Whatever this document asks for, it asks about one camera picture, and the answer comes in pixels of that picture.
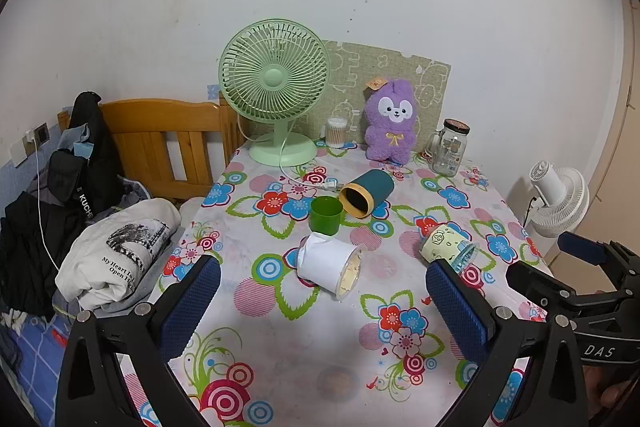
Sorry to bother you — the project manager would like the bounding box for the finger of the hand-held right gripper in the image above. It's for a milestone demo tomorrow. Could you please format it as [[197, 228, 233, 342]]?
[[505, 260, 581, 310], [558, 231, 613, 269]]

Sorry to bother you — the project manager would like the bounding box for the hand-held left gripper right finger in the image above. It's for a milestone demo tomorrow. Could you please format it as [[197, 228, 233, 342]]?
[[425, 258, 593, 427]]

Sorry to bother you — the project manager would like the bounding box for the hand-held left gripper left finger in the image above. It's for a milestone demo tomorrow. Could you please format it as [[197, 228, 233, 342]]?
[[54, 254, 223, 427]]

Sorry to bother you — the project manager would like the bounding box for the white paper cup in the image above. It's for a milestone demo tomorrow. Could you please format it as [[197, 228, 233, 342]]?
[[296, 232, 364, 299]]

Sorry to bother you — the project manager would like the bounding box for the pale green printed cup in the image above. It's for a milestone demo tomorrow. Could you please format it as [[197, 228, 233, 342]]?
[[419, 222, 481, 273]]

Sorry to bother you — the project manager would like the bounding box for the dark teal cup yellow rim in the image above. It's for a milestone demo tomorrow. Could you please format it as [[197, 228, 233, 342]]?
[[338, 169, 395, 219]]

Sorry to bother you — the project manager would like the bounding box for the green plastic cup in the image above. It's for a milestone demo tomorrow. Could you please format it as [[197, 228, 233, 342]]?
[[308, 196, 344, 238]]

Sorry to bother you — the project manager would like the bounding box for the person's right hand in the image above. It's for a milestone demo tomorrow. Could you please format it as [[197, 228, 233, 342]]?
[[584, 364, 632, 415]]

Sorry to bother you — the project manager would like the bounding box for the white standing fan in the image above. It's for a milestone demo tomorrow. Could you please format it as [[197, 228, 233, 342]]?
[[522, 160, 591, 239]]

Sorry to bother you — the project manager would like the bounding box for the white printed t-shirt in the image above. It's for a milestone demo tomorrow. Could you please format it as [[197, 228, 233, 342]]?
[[55, 198, 182, 312]]

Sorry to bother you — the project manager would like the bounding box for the floral tablecloth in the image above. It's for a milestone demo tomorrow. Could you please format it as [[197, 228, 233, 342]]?
[[120, 141, 551, 427]]

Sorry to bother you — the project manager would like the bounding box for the beige door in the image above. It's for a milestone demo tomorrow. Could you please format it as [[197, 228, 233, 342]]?
[[542, 0, 640, 278]]

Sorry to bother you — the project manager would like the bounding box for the glass jar mug with lid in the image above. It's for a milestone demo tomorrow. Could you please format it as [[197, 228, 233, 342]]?
[[425, 119, 471, 178]]

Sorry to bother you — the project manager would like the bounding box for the blue patterned bedsheet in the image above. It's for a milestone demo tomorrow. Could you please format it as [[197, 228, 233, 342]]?
[[0, 314, 76, 418]]

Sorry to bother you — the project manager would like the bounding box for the black clothes pile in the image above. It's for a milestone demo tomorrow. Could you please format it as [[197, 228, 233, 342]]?
[[0, 192, 88, 315]]

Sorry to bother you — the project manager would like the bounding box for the wooden bed headboard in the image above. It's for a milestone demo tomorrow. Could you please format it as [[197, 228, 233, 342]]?
[[98, 91, 246, 200]]

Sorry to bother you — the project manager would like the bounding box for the black jacket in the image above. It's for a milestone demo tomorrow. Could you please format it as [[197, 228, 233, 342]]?
[[47, 91, 126, 225]]

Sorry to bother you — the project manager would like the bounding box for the purple plush toy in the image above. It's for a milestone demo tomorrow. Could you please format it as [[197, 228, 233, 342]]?
[[363, 78, 419, 162]]

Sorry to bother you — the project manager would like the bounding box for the cotton swab container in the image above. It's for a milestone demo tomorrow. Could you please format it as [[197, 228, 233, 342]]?
[[326, 117, 349, 150]]

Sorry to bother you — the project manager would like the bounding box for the green desk fan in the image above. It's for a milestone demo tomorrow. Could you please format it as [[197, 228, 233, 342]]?
[[218, 19, 331, 168]]

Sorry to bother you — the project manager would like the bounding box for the green patterned foam mat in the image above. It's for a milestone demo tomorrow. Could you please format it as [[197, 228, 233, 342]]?
[[305, 39, 452, 145]]

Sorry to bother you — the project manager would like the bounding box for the white fan power cable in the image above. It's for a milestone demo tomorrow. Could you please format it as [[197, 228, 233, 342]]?
[[278, 122, 342, 192]]

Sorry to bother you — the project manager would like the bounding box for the white charger cable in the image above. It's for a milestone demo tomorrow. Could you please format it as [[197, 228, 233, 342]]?
[[25, 132, 63, 273]]

